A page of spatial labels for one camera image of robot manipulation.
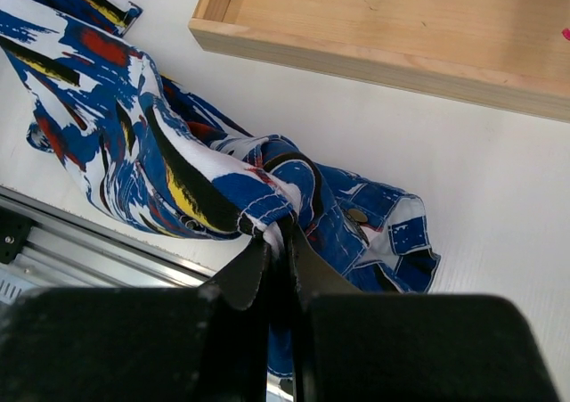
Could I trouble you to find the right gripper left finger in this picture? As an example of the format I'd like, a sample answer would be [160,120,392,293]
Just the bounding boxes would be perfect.
[1,240,272,401]

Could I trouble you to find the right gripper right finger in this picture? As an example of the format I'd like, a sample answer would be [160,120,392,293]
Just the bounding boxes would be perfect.
[287,226,558,401]

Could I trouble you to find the blue patterned trousers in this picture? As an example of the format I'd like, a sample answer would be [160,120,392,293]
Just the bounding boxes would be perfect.
[0,0,442,392]

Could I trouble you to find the wooden clothes rack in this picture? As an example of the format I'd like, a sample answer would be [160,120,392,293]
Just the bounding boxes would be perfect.
[189,0,569,121]

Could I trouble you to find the aluminium mounting rail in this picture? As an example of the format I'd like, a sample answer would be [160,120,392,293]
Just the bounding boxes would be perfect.
[1,187,208,308]

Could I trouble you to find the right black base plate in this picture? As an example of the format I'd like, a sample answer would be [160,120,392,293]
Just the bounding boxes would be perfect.
[0,208,34,265]

